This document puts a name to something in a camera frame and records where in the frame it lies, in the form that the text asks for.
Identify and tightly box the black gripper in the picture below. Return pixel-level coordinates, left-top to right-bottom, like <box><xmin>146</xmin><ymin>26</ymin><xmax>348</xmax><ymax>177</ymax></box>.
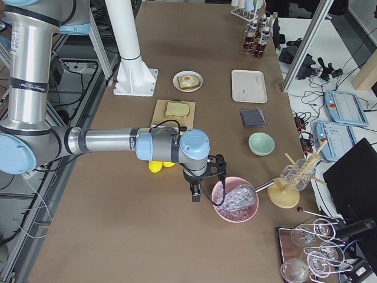
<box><xmin>183</xmin><ymin>154</ymin><xmax>227</xmax><ymax>202</ymax></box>

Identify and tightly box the bread slice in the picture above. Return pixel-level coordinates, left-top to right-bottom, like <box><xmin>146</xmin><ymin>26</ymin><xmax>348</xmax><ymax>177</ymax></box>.
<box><xmin>165</xmin><ymin>102</ymin><xmax>190</xmax><ymax>119</ymax></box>

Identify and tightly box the toast slice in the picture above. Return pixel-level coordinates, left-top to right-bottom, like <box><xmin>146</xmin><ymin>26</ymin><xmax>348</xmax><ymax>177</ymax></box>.
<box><xmin>177</xmin><ymin>75</ymin><xmax>200</xmax><ymax>90</ymax></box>

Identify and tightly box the white round plate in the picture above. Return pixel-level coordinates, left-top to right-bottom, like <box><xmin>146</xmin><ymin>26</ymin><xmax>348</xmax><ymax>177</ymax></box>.
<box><xmin>173</xmin><ymin>71</ymin><xmax>203</xmax><ymax>92</ymax></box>

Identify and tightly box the fried egg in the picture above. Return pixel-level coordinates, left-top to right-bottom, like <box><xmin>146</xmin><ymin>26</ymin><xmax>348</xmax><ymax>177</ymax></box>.
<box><xmin>181</xmin><ymin>75</ymin><xmax>195</xmax><ymax>86</ymax></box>

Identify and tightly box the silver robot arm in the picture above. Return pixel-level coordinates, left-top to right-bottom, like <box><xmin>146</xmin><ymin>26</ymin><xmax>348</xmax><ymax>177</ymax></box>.
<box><xmin>1</xmin><ymin>1</ymin><xmax>226</xmax><ymax>202</ymax></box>

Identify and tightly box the cream rectangular tray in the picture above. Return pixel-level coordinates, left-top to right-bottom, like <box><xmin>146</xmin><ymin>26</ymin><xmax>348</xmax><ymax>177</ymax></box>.
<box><xmin>231</xmin><ymin>70</ymin><xmax>267</xmax><ymax>104</ymax></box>

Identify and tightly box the wine glass rack tray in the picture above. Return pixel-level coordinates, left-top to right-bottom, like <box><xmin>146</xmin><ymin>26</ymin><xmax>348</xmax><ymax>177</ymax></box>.
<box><xmin>277</xmin><ymin>218</ymin><xmax>353</xmax><ymax>282</ymax></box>

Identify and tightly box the yellow lemon far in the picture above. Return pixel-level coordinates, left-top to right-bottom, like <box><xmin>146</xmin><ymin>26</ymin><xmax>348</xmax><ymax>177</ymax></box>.
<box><xmin>163</xmin><ymin>162</ymin><xmax>175</xmax><ymax>167</ymax></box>

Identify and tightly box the yellow lemon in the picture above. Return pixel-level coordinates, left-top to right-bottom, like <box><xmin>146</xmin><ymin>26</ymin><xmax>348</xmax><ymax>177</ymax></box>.
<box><xmin>148</xmin><ymin>161</ymin><xmax>163</xmax><ymax>173</ymax></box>
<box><xmin>163</xmin><ymin>162</ymin><xmax>175</xmax><ymax>167</ymax></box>

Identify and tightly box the metal ice scoop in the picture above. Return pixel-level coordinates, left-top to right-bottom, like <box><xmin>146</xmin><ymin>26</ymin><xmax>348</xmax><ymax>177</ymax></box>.
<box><xmin>219</xmin><ymin>180</ymin><xmax>275</xmax><ymax>212</ymax></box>

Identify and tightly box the yellow lemon near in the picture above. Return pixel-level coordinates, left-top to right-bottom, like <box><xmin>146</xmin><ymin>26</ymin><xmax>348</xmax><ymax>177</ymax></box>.
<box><xmin>148</xmin><ymin>161</ymin><xmax>163</xmax><ymax>173</ymax></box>

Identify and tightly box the pink bowl with ice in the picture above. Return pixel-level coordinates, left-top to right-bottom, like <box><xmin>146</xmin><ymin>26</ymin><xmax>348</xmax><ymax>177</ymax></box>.
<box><xmin>213</xmin><ymin>176</ymin><xmax>259</xmax><ymax>223</ymax></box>

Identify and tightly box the green ceramic bowl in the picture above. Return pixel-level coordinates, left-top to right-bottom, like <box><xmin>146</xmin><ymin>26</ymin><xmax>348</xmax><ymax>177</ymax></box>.
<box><xmin>248</xmin><ymin>132</ymin><xmax>275</xmax><ymax>156</ymax></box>

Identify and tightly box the bamboo cutting board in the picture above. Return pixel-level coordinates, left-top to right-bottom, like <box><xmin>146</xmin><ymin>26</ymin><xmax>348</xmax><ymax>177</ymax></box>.
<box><xmin>151</xmin><ymin>99</ymin><xmax>196</xmax><ymax>130</ymax></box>

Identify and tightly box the wooden mug tree stand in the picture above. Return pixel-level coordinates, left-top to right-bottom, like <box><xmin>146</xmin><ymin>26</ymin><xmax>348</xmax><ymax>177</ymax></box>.
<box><xmin>267</xmin><ymin>140</ymin><xmax>327</xmax><ymax>209</ymax></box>

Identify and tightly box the grey folded cloth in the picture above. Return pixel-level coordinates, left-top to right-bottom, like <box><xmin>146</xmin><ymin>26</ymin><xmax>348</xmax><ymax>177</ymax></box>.
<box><xmin>240</xmin><ymin>108</ymin><xmax>266</xmax><ymax>127</ymax></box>

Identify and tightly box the clear glass mug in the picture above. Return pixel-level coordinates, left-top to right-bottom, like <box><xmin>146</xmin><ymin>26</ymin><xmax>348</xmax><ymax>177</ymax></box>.
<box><xmin>280</xmin><ymin>159</ymin><xmax>326</xmax><ymax>191</ymax></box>

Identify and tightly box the tea bottle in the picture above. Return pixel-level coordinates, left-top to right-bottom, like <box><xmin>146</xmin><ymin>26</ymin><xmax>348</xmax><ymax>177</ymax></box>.
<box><xmin>257</xmin><ymin>14</ymin><xmax>267</xmax><ymax>32</ymax></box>
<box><xmin>244</xmin><ymin>19</ymin><xmax>258</xmax><ymax>44</ymax></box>
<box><xmin>254</xmin><ymin>27</ymin><xmax>270</xmax><ymax>58</ymax></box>

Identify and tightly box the blue teach pendant near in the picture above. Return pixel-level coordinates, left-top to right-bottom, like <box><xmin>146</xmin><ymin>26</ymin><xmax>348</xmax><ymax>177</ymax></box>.
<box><xmin>315</xmin><ymin>121</ymin><xmax>357</xmax><ymax>162</ymax></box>

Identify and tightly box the blue teach pendant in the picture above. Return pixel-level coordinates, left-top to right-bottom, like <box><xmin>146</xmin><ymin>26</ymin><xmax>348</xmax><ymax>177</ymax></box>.
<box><xmin>315</xmin><ymin>121</ymin><xmax>357</xmax><ymax>162</ymax></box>
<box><xmin>324</xmin><ymin>91</ymin><xmax>369</xmax><ymax>126</ymax></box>

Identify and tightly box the black monitor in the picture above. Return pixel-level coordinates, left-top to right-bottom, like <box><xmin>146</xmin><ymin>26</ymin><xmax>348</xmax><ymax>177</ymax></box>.
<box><xmin>323</xmin><ymin>138</ymin><xmax>376</xmax><ymax>221</ymax></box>

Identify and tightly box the blue teach pendant far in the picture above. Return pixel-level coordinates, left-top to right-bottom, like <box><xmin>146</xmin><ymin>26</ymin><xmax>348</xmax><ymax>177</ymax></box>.
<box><xmin>324</xmin><ymin>91</ymin><xmax>369</xmax><ymax>126</ymax></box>

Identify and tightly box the white cup rack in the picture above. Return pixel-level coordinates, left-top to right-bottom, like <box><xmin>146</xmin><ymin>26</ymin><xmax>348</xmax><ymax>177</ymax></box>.
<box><xmin>230</xmin><ymin>0</ymin><xmax>265</xmax><ymax>22</ymax></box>

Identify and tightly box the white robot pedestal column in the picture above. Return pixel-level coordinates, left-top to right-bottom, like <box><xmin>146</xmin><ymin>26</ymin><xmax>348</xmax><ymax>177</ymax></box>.
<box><xmin>105</xmin><ymin>0</ymin><xmax>158</xmax><ymax>97</ymax></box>

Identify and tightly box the copper wire bottle rack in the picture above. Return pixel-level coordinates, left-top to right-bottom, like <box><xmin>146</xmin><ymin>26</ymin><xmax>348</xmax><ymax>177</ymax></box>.
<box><xmin>241</xmin><ymin>12</ymin><xmax>278</xmax><ymax>58</ymax></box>

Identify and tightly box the aluminium frame post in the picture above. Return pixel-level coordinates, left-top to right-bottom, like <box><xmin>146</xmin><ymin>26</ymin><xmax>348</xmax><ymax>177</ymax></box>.
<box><xmin>282</xmin><ymin>0</ymin><xmax>333</xmax><ymax>93</ymax></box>

